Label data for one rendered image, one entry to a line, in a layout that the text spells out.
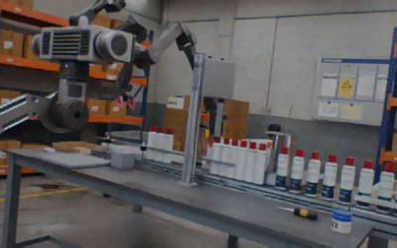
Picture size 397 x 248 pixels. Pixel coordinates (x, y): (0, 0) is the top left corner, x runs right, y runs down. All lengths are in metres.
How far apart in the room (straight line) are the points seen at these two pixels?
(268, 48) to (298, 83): 0.86
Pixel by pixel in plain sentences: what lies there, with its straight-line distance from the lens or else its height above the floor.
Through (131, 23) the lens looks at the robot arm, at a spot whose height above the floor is 1.65.
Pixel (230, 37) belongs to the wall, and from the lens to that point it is 7.19.
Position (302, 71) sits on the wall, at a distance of 6.54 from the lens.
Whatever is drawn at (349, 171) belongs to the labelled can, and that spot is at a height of 1.03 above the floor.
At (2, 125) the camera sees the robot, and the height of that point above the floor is 1.07.
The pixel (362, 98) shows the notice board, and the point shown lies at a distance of 6.09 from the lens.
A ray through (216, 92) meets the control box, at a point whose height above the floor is 1.31.
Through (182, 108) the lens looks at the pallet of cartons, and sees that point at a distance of 5.78.
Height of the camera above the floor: 1.23
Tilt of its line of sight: 3 degrees down
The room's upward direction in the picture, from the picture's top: 6 degrees clockwise
